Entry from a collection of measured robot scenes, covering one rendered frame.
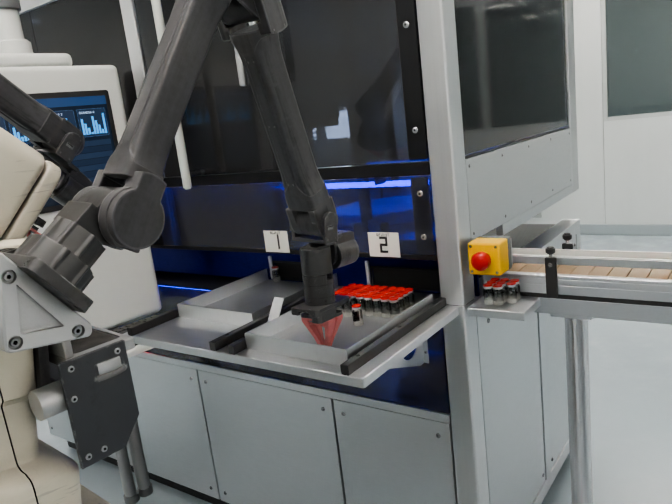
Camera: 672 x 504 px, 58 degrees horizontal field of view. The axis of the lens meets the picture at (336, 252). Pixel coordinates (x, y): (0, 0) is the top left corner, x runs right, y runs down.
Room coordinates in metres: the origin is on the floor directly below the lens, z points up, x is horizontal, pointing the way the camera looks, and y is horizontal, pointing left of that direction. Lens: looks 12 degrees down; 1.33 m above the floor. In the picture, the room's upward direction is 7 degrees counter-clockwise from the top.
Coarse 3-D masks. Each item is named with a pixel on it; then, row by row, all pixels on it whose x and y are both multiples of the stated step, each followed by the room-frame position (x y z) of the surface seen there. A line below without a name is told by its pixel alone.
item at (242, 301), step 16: (224, 288) 1.61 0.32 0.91; (240, 288) 1.66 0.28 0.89; (256, 288) 1.67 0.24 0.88; (272, 288) 1.65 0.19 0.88; (288, 288) 1.62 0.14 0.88; (192, 304) 1.52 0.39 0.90; (208, 304) 1.56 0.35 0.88; (224, 304) 1.54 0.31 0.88; (240, 304) 1.52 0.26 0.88; (256, 304) 1.51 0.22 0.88; (208, 320) 1.42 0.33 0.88; (224, 320) 1.38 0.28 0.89; (240, 320) 1.35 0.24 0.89
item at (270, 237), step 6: (264, 234) 1.64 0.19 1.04; (270, 234) 1.62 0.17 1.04; (276, 234) 1.61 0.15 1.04; (282, 234) 1.60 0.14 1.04; (270, 240) 1.62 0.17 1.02; (276, 240) 1.61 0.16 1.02; (282, 240) 1.60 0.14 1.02; (270, 246) 1.63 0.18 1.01; (276, 246) 1.61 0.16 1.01; (282, 246) 1.60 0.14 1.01; (288, 246) 1.59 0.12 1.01; (282, 252) 1.60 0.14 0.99; (288, 252) 1.59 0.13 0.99
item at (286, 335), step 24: (336, 288) 1.45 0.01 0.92; (288, 312) 1.30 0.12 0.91; (408, 312) 1.22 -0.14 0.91; (264, 336) 1.16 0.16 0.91; (288, 336) 1.24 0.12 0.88; (312, 336) 1.22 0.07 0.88; (336, 336) 1.20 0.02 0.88; (360, 336) 1.18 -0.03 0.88; (312, 360) 1.09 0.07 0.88; (336, 360) 1.05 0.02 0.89
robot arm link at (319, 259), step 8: (304, 248) 1.08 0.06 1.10; (312, 248) 1.07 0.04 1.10; (320, 248) 1.07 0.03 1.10; (328, 248) 1.08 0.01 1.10; (336, 248) 1.11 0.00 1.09; (304, 256) 1.07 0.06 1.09; (312, 256) 1.06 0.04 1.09; (320, 256) 1.06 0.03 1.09; (328, 256) 1.07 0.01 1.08; (336, 256) 1.10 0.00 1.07; (304, 264) 1.07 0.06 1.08; (312, 264) 1.06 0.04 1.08; (320, 264) 1.06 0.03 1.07; (328, 264) 1.07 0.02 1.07; (304, 272) 1.07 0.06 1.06; (312, 272) 1.06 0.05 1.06; (320, 272) 1.06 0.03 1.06; (328, 272) 1.07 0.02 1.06
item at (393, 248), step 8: (368, 232) 1.43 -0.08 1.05; (376, 232) 1.42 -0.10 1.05; (384, 232) 1.41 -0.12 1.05; (368, 240) 1.43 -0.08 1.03; (376, 240) 1.42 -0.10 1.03; (384, 240) 1.41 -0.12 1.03; (392, 240) 1.39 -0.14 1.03; (376, 248) 1.42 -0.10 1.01; (384, 248) 1.41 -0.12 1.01; (392, 248) 1.40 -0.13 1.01; (376, 256) 1.42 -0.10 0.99; (384, 256) 1.41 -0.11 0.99; (392, 256) 1.40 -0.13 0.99; (400, 256) 1.38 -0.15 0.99
